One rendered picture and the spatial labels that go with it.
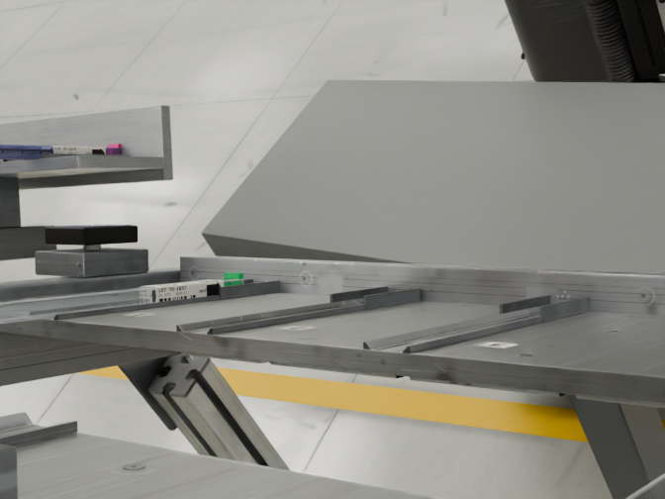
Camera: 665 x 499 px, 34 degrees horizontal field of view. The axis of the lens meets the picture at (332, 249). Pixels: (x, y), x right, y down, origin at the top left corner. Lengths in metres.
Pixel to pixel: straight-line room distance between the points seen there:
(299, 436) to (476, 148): 0.81
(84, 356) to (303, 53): 1.93
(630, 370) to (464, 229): 0.50
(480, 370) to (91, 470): 0.21
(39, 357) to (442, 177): 0.42
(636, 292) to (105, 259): 0.35
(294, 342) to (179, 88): 2.29
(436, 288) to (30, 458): 0.41
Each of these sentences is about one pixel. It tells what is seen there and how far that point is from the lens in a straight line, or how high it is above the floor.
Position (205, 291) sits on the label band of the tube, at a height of 0.77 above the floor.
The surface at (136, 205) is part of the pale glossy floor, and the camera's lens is 2.42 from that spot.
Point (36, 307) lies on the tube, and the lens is 0.60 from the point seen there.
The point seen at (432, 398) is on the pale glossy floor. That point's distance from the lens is 1.63.
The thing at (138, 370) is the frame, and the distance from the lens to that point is 0.86.
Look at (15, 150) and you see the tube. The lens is 0.91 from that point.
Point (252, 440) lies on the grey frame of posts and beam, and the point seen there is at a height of 0.55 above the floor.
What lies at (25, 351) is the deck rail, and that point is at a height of 0.79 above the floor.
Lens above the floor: 1.16
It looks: 36 degrees down
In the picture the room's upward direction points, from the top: 29 degrees counter-clockwise
